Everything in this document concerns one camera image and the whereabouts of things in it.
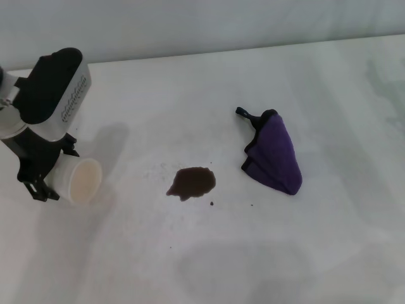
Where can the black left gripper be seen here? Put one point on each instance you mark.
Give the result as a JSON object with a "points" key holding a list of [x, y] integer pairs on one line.
{"points": [[38, 155]]}

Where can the white paper cup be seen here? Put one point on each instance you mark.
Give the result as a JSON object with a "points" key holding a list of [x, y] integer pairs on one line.
{"points": [[83, 182]]}

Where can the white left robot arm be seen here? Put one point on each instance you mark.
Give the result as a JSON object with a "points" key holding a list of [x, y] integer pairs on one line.
{"points": [[9, 123]]}

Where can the purple rag with black trim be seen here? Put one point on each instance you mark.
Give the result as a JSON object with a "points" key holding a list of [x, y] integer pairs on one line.
{"points": [[275, 152]]}

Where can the dark brown liquid stain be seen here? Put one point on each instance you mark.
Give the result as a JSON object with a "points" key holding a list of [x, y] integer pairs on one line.
{"points": [[194, 182]]}

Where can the white and black wrist camera box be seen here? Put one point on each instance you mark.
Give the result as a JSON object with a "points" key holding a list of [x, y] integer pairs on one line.
{"points": [[72, 95]]}

